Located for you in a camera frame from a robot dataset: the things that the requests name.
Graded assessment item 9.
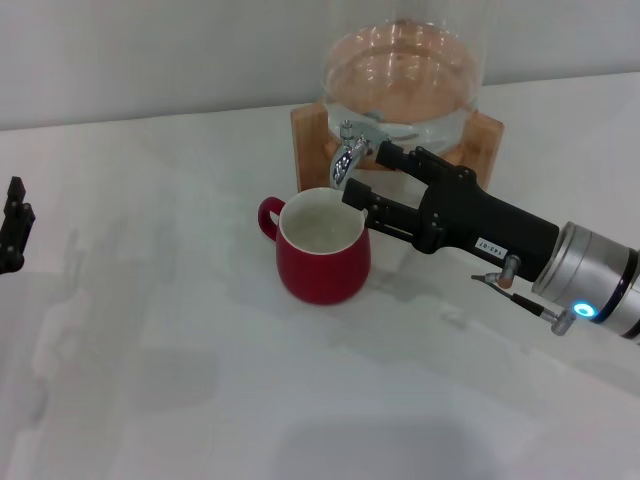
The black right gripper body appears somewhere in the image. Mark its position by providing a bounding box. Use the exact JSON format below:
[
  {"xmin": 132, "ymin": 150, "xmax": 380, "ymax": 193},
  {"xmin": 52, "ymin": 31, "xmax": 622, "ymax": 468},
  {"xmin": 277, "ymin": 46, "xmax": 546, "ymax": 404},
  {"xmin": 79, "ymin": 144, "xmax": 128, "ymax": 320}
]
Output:
[{"xmin": 412, "ymin": 167, "xmax": 560, "ymax": 285}]

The red ceramic cup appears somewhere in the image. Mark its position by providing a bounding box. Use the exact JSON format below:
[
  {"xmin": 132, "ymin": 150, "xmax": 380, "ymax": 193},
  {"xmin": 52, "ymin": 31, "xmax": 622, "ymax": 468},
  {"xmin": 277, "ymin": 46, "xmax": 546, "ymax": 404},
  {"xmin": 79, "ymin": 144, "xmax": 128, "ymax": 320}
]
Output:
[{"xmin": 257, "ymin": 187, "xmax": 374, "ymax": 306}]

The glass water dispenser jar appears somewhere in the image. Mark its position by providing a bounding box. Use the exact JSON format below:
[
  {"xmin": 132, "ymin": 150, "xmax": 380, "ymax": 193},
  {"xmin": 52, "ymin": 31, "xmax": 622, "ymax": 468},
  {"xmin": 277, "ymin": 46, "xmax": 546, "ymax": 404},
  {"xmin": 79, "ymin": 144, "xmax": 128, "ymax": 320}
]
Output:
[{"xmin": 318, "ymin": 0, "xmax": 485, "ymax": 164}]

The chrome faucet tap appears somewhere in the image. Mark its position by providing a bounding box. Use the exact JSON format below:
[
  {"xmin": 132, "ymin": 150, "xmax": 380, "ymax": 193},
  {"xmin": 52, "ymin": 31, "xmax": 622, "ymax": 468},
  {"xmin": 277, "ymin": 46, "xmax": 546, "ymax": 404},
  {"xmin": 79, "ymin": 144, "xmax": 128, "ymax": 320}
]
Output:
[{"xmin": 329, "ymin": 119, "xmax": 392, "ymax": 191}]

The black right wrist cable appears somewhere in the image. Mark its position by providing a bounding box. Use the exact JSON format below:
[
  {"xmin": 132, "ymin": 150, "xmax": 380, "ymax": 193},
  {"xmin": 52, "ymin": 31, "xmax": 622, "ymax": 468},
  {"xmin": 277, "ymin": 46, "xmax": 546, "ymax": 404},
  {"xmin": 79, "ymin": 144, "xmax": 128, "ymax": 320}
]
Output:
[{"xmin": 499, "ymin": 285, "xmax": 577, "ymax": 338}]

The wooden dispenser stand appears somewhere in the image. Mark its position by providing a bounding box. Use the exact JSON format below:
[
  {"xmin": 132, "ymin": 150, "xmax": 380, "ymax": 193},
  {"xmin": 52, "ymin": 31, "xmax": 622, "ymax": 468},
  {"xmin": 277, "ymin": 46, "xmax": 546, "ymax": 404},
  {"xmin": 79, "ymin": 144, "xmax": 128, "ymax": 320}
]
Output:
[{"xmin": 289, "ymin": 101, "xmax": 504, "ymax": 230}]

